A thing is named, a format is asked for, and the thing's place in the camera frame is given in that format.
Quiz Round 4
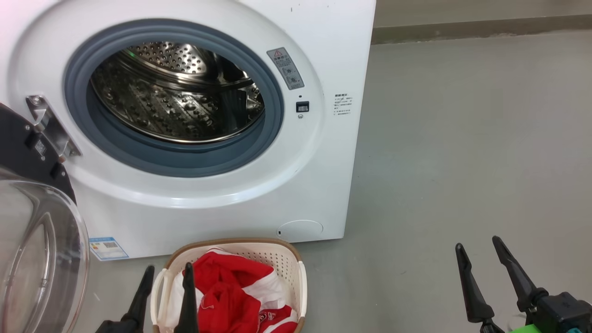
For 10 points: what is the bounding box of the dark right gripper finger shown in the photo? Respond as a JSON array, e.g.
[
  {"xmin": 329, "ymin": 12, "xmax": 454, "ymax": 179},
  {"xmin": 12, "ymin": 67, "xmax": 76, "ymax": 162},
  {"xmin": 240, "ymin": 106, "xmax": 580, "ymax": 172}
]
[
  {"xmin": 492, "ymin": 235, "xmax": 549, "ymax": 313},
  {"xmin": 455, "ymin": 243, "xmax": 495, "ymax": 323}
]

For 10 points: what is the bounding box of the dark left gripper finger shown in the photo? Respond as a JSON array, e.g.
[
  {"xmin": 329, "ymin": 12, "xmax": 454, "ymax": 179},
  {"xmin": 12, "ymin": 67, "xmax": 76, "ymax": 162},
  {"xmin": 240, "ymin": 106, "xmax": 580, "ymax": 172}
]
[
  {"xmin": 173, "ymin": 262, "xmax": 199, "ymax": 333},
  {"xmin": 95, "ymin": 265, "xmax": 155, "ymax": 333}
]

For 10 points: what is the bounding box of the red and white garment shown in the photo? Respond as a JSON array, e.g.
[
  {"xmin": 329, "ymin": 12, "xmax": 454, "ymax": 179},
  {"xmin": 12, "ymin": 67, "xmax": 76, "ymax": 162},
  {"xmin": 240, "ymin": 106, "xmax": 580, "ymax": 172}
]
[{"xmin": 164, "ymin": 248, "xmax": 299, "ymax": 333}]

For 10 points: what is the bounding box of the black round glass washer door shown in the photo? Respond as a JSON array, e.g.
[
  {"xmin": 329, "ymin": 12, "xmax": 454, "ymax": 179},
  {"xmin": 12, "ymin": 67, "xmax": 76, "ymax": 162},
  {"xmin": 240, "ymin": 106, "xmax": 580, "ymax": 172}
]
[{"xmin": 0, "ymin": 103, "xmax": 91, "ymax": 333}]

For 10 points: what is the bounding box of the cream perforated laundry basket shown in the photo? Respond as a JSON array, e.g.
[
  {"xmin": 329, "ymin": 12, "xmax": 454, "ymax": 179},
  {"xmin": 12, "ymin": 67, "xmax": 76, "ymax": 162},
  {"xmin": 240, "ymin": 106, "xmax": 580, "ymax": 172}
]
[{"xmin": 150, "ymin": 238, "xmax": 308, "ymax": 333}]

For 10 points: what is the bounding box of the white front-load washing machine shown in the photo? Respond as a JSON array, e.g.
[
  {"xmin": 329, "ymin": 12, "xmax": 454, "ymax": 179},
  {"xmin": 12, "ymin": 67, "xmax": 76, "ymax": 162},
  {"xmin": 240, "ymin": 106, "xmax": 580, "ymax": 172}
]
[{"xmin": 0, "ymin": 0, "xmax": 377, "ymax": 260}]

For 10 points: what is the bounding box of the silver metal door hinge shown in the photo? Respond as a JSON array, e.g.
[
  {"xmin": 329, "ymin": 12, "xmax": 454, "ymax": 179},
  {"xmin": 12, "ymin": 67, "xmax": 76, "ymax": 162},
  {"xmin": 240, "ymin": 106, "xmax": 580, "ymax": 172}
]
[{"xmin": 25, "ymin": 95, "xmax": 82, "ymax": 159}]

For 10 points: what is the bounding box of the grey rubber door gasket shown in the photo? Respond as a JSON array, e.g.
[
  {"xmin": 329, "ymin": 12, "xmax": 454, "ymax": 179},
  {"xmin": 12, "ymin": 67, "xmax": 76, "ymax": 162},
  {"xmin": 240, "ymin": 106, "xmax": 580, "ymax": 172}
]
[{"xmin": 63, "ymin": 18, "xmax": 284, "ymax": 178}]

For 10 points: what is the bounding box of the stainless steel washing machine drum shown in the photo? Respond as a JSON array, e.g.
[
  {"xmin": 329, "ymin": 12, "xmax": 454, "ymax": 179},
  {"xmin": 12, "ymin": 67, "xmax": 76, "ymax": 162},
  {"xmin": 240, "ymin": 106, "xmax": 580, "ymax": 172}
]
[{"xmin": 90, "ymin": 42, "xmax": 265, "ymax": 144}]

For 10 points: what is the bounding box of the blue energy label sticker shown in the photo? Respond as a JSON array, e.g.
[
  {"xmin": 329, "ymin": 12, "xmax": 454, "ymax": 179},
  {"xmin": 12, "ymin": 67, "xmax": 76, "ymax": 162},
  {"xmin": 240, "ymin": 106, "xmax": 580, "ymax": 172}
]
[{"xmin": 89, "ymin": 237, "xmax": 130, "ymax": 261}]

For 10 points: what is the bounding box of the round white filter cover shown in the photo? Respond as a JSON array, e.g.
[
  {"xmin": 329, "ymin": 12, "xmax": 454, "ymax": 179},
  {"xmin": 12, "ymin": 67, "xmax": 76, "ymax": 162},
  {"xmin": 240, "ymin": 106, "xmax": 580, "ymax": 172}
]
[{"xmin": 277, "ymin": 220, "xmax": 324, "ymax": 239}]

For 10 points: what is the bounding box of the small printed text sticker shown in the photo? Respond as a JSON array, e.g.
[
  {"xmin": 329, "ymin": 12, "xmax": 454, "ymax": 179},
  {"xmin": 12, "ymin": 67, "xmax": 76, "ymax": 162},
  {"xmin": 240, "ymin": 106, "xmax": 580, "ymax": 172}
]
[{"xmin": 333, "ymin": 92, "xmax": 354, "ymax": 117}]

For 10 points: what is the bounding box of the grey warning sticker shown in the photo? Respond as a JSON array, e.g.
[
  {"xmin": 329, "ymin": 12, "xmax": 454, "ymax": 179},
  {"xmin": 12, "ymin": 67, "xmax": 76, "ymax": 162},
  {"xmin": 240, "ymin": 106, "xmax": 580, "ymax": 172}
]
[{"xmin": 267, "ymin": 47, "xmax": 305, "ymax": 90}]

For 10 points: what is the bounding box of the grey wall baseboard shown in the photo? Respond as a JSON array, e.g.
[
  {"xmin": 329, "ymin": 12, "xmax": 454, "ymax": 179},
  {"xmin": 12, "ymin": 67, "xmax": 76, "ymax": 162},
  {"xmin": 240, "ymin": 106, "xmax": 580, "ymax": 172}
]
[{"xmin": 371, "ymin": 14, "xmax": 592, "ymax": 45}]

